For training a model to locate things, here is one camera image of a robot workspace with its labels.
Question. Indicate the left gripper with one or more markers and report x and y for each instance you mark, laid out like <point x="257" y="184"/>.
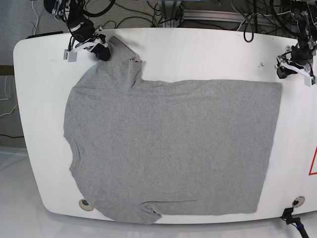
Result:
<point x="296" y="60"/>

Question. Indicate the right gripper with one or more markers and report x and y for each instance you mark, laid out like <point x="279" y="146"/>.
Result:
<point x="84" y="36"/>

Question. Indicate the grey t-shirt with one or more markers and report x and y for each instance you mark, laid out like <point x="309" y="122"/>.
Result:
<point x="142" y="149"/>

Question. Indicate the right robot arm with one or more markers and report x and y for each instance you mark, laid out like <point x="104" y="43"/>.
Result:
<point x="69" y="11"/>

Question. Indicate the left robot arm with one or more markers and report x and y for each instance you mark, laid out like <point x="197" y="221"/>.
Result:
<point x="304" y="12"/>

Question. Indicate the red triangle sticker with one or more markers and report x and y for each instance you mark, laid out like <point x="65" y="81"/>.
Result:
<point x="313" y="167"/>

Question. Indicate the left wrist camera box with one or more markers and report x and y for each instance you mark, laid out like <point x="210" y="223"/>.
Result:
<point x="310" y="80"/>

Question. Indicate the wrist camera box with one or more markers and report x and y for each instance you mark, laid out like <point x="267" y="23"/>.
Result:
<point x="70" y="56"/>
<point x="310" y="80"/>

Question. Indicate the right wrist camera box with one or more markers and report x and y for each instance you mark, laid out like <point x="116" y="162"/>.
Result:
<point x="70" y="56"/>

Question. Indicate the aluminium frame rail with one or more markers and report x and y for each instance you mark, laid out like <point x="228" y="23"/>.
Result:
<point x="211" y="15"/>

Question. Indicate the right table cable grommet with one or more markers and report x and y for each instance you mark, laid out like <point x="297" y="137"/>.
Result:
<point x="299" y="201"/>

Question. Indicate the table cable grommet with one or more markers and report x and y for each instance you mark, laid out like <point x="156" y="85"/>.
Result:
<point x="299" y="201"/>
<point x="84" y="205"/>

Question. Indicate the black clamp with cable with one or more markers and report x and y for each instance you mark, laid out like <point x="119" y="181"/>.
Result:
<point x="295" y="221"/>

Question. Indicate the left table cable grommet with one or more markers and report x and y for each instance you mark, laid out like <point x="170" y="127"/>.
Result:
<point x="84" y="205"/>

